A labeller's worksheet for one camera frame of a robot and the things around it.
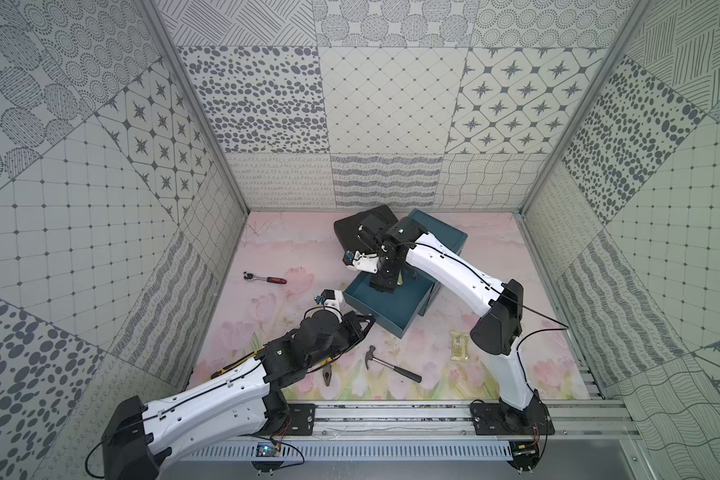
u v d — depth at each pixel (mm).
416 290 748
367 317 730
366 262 721
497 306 488
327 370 811
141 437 409
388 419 762
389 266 676
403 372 818
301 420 735
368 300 767
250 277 1007
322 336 555
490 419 730
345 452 701
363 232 648
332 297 701
